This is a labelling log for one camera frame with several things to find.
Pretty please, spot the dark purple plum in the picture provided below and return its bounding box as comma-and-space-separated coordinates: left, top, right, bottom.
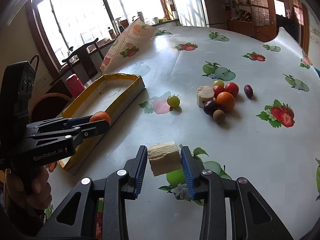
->
203, 100, 219, 116

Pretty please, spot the white bottle on sill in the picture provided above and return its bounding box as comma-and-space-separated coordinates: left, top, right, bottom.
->
137, 11, 145, 22

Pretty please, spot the dark wooden chair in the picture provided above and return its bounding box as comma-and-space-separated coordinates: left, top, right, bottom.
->
62, 38, 104, 84

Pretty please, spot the yellow-rimmed white tray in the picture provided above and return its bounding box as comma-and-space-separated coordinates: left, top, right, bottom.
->
58, 73, 145, 175

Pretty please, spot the red tomato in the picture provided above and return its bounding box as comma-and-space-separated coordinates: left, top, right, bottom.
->
225, 82, 239, 97
213, 85, 225, 99

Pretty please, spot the brown longan fruit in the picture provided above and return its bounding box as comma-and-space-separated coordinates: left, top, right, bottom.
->
213, 109, 226, 124

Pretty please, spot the green grape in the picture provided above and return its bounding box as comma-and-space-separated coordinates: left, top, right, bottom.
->
167, 95, 180, 108
213, 80, 225, 87

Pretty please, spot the dark red jujube date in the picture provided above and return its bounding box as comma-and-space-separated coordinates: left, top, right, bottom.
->
244, 85, 254, 99

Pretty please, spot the red thermos cup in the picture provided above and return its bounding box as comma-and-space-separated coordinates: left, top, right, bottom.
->
66, 74, 86, 98

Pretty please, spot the large orange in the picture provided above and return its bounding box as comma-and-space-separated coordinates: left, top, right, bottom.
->
216, 92, 235, 112

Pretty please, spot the wooden shelf cabinet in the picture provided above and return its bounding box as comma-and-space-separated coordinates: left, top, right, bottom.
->
222, 0, 277, 42

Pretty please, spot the small mandarin orange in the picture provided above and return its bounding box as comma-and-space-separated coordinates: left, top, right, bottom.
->
89, 111, 111, 124

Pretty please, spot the person's left hand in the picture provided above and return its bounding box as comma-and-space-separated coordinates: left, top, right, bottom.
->
7, 166, 52, 210

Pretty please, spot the fruit-print tablecloth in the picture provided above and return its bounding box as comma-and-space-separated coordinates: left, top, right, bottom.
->
49, 25, 319, 239

